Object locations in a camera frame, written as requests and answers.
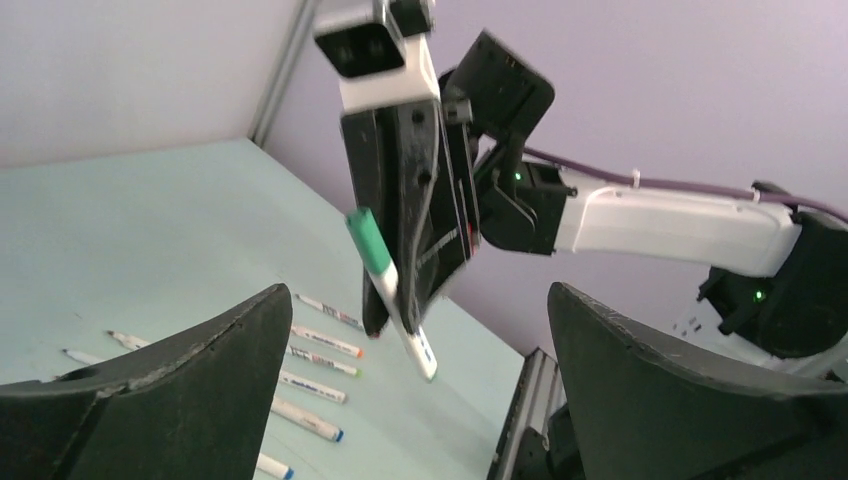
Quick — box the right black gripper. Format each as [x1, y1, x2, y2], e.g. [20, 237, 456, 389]
[341, 100, 480, 337]

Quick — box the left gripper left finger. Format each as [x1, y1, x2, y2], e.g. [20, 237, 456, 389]
[1, 284, 292, 479]

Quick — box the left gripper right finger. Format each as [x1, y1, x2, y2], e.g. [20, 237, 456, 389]
[547, 283, 847, 479]

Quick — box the teal cap marker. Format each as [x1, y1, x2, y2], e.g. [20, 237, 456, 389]
[345, 208, 438, 383]

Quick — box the orange cap marker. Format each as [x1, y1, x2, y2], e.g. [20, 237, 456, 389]
[291, 325, 364, 358]

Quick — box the purple cap marker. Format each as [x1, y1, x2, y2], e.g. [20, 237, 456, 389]
[295, 293, 364, 331]

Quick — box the light blue marker body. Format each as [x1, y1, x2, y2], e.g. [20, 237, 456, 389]
[256, 453, 294, 480]

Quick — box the green cap marker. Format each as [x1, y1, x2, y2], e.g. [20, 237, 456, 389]
[287, 346, 362, 377]

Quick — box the dark blue cap marker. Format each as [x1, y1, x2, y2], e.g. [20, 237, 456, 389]
[61, 349, 104, 365]

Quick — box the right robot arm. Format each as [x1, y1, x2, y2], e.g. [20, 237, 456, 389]
[326, 24, 847, 376]

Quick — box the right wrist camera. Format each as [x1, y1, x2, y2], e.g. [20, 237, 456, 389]
[313, 1, 441, 114]

